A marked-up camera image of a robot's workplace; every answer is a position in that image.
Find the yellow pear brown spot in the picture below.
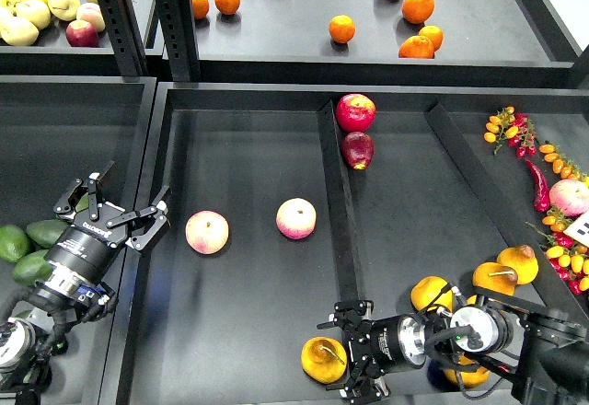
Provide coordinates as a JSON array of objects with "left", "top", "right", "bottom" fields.
[{"left": 496, "top": 245, "right": 539, "bottom": 285}]

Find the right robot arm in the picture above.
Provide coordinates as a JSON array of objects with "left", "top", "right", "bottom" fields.
[{"left": 318, "top": 285, "right": 588, "bottom": 404}]

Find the black shelf upright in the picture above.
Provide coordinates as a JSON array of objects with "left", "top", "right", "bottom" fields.
[
  {"left": 155, "top": 0, "right": 201, "bottom": 83},
  {"left": 98, "top": 0, "right": 148, "bottom": 76}
]

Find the cherry tomato bunch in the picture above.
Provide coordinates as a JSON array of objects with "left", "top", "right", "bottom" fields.
[
  {"left": 525, "top": 207, "right": 588, "bottom": 295},
  {"left": 483, "top": 106, "right": 537, "bottom": 158}
]

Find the red chili pepper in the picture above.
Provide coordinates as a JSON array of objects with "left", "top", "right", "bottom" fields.
[{"left": 525, "top": 159, "right": 550, "bottom": 213}]

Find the pale yellow apple middle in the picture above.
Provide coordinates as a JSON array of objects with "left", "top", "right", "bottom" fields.
[{"left": 16, "top": 0, "right": 52, "bottom": 30}]

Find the black shelf upright right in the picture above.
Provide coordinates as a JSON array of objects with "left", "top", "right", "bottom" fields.
[{"left": 155, "top": 0, "right": 201, "bottom": 83}]

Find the pale apple with stem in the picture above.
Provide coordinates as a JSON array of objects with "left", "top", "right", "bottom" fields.
[{"left": 48, "top": 0, "right": 81, "bottom": 22}]

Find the pink apple right tray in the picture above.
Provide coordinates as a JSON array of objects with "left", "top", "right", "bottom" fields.
[{"left": 549, "top": 179, "right": 588, "bottom": 216}]

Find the cherry tomato bunch lower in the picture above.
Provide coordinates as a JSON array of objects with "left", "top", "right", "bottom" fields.
[{"left": 525, "top": 207, "right": 588, "bottom": 295}]

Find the black shelf upright left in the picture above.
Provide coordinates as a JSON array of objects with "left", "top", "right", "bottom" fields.
[{"left": 98, "top": 0, "right": 148, "bottom": 76}]

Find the orange far left shelf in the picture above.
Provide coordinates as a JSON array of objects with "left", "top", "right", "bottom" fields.
[{"left": 191, "top": 0, "right": 210, "bottom": 20}]

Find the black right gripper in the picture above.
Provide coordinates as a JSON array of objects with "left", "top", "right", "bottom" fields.
[{"left": 317, "top": 299, "right": 426, "bottom": 399}]

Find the pink apple centre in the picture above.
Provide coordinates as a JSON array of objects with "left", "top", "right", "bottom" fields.
[{"left": 276, "top": 198, "right": 317, "bottom": 240}]

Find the pink apple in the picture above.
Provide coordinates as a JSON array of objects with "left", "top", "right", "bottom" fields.
[
  {"left": 276, "top": 198, "right": 317, "bottom": 240},
  {"left": 185, "top": 210, "right": 229, "bottom": 255}
]

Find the pale yellow apple front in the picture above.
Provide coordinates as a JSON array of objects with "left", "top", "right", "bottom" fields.
[{"left": 1, "top": 17, "right": 40, "bottom": 46}]

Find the green avocado lower pile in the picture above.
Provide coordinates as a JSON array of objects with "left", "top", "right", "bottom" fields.
[{"left": 12, "top": 249, "right": 53, "bottom": 286}]

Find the green avocado middle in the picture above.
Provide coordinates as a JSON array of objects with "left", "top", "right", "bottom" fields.
[{"left": 26, "top": 219, "right": 69, "bottom": 249}]

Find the black middle divided tray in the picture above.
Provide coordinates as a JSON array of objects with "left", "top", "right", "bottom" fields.
[{"left": 115, "top": 83, "right": 588, "bottom": 404}]

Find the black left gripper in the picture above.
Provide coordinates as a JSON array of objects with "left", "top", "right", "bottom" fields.
[{"left": 45, "top": 160, "right": 170, "bottom": 284}]

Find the peach coloured fruit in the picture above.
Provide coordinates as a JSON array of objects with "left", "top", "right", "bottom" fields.
[{"left": 76, "top": 3, "right": 106, "bottom": 33}]

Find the red apple on shelf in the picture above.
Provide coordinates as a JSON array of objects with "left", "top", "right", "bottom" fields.
[{"left": 65, "top": 19, "right": 99, "bottom": 48}]

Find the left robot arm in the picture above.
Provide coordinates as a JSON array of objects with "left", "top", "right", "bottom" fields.
[{"left": 1, "top": 169, "right": 170, "bottom": 404}]

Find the dark red apple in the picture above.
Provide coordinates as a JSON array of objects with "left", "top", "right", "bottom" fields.
[{"left": 341, "top": 132, "right": 375, "bottom": 170}]

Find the black upper left shelf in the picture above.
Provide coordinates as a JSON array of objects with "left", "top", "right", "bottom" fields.
[{"left": 0, "top": 0, "right": 160, "bottom": 77}]

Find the pink apple left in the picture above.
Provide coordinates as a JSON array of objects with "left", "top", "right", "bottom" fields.
[{"left": 185, "top": 210, "right": 229, "bottom": 255}]

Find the black left tray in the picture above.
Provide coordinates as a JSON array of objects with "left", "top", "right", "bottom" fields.
[{"left": 1, "top": 75, "right": 156, "bottom": 404}]

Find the green avocado far left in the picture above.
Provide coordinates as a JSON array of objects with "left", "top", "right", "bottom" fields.
[{"left": 0, "top": 225, "right": 34, "bottom": 263}]

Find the cherry tomato bunch top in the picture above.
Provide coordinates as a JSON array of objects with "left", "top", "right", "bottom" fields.
[{"left": 483, "top": 106, "right": 537, "bottom": 158}]

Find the pale yellow apple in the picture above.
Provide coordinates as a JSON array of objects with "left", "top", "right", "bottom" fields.
[
  {"left": 16, "top": 0, "right": 52, "bottom": 30},
  {"left": 1, "top": 17, "right": 40, "bottom": 46}
]

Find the bright red apple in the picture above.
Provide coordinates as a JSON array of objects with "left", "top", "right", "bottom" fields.
[{"left": 335, "top": 93, "right": 376, "bottom": 133}]

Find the white label card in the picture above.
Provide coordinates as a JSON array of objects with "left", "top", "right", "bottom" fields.
[{"left": 564, "top": 212, "right": 589, "bottom": 247}]

